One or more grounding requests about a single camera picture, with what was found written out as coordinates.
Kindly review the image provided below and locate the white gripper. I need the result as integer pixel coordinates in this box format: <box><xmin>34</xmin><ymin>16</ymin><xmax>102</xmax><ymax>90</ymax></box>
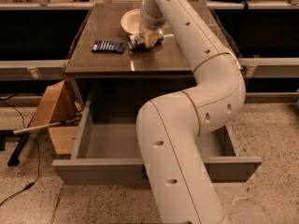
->
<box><xmin>140</xmin><ymin>0</ymin><xmax>165</xmax><ymax>48</ymax></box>

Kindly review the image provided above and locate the silver blue redbull can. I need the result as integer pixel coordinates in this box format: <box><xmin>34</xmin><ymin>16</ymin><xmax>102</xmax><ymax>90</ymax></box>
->
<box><xmin>126</xmin><ymin>29</ymin><xmax>164</xmax><ymax>50</ymax></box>

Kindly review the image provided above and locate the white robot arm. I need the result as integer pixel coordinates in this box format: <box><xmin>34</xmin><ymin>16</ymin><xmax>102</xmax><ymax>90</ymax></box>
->
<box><xmin>136</xmin><ymin>0</ymin><xmax>246</xmax><ymax>224</ymax></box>

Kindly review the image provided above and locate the open grey top drawer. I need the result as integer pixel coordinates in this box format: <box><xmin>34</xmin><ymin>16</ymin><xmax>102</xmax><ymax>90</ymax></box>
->
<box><xmin>52</xmin><ymin>103</ymin><xmax>262</xmax><ymax>186</ymax></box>

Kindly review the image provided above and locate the white paper bowl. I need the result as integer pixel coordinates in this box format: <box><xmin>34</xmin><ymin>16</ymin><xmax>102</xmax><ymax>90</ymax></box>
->
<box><xmin>121</xmin><ymin>8</ymin><xmax>145</xmax><ymax>35</ymax></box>

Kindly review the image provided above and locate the dark blue snack packet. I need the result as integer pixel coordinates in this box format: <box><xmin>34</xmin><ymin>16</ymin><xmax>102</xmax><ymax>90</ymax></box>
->
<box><xmin>92</xmin><ymin>40</ymin><xmax>125</xmax><ymax>53</ymax></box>

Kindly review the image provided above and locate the grey metal cabinet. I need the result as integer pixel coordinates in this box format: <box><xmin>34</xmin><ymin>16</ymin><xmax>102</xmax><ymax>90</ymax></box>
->
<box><xmin>64</xmin><ymin>1</ymin><xmax>244</xmax><ymax>110</ymax></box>

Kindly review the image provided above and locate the brown cardboard box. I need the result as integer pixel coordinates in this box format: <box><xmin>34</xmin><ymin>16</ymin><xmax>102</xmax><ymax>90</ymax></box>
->
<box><xmin>29</xmin><ymin>80</ymin><xmax>82</xmax><ymax>154</ymax></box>

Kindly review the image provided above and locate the white black pole tool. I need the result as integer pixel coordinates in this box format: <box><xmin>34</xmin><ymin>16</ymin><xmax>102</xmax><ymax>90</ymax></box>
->
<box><xmin>0</xmin><ymin>118</ymin><xmax>79</xmax><ymax>166</ymax></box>

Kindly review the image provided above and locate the black floor cable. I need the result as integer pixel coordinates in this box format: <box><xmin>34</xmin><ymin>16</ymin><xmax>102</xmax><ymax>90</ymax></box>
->
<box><xmin>0</xmin><ymin>93</ymin><xmax>41</xmax><ymax>207</ymax></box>

